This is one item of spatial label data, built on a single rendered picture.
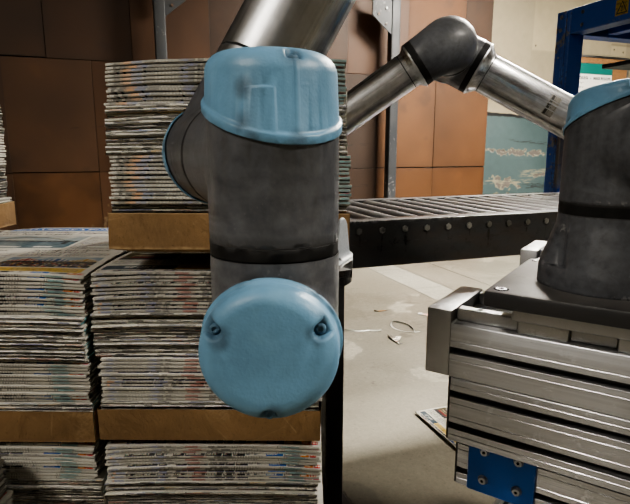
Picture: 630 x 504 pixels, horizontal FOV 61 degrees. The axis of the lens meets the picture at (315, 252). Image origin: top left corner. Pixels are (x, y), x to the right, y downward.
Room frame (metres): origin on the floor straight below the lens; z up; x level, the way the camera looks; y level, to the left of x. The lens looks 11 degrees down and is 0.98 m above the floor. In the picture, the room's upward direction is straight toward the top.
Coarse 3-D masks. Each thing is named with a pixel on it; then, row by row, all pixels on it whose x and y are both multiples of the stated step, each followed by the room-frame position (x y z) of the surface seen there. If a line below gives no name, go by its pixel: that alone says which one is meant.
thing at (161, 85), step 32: (128, 64) 0.66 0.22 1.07; (160, 64) 0.65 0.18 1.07; (192, 64) 0.65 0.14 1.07; (128, 96) 0.65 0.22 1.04; (160, 96) 0.65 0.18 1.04; (128, 128) 0.64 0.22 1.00; (160, 128) 0.64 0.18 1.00; (128, 160) 0.63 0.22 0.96; (160, 160) 0.63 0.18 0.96; (128, 192) 0.63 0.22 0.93; (160, 192) 0.63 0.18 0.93
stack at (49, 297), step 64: (0, 256) 0.73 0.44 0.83; (64, 256) 0.74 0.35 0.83; (128, 256) 0.73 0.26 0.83; (192, 256) 0.73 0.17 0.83; (0, 320) 0.63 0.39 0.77; (64, 320) 0.63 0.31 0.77; (128, 320) 0.64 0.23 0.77; (192, 320) 0.64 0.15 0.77; (0, 384) 0.63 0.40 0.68; (64, 384) 0.64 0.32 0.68; (128, 384) 0.63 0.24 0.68; (192, 384) 0.63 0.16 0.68; (0, 448) 0.63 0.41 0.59; (64, 448) 0.64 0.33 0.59; (128, 448) 0.64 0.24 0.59; (192, 448) 0.64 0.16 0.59; (256, 448) 0.64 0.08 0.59; (320, 448) 0.64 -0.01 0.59
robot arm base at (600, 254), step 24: (576, 216) 0.60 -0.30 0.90; (600, 216) 0.58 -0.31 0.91; (624, 216) 0.57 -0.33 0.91; (552, 240) 0.63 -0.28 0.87; (576, 240) 0.59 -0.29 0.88; (600, 240) 0.57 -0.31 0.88; (624, 240) 0.56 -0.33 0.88; (552, 264) 0.62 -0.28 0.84; (576, 264) 0.58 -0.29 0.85; (600, 264) 0.56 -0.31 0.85; (624, 264) 0.55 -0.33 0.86; (576, 288) 0.57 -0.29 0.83; (600, 288) 0.56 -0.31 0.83; (624, 288) 0.55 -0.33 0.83
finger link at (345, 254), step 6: (342, 222) 0.55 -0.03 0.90; (342, 228) 0.55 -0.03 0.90; (342, 234) 0.56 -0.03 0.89; (342, 240) 0.56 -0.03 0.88; (348, 240) 0.57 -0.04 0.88; (342, 246) 0.56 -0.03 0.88; (348, 246) 0.57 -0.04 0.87; (342, 252) 0.56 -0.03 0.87; (348, 252) 0.57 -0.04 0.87; (342, 258) 0.55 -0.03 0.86; (348, 258) 0.56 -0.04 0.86
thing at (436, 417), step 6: (432, 408) 1.87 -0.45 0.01; (438, 408) 1.87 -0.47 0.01; (444, 408) 1.87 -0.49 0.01; (420, 414) 1.82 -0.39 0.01; (426, 414) 1.82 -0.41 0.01; (432, 414) 1.82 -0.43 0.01; (438, 414) 1.82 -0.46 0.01; (444, 414) 1.82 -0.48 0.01; (426, 420) 1.78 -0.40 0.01; (432, 420) 1.78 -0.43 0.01; (438, 420) 1.78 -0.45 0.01; (444, 420) 1.78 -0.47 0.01; (432, 426) 1.74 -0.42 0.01; (438, 426) 1.73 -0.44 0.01; (444, 426) 1.73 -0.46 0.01; (438, 432) 1.70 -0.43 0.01; (444, 432) 1.69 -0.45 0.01
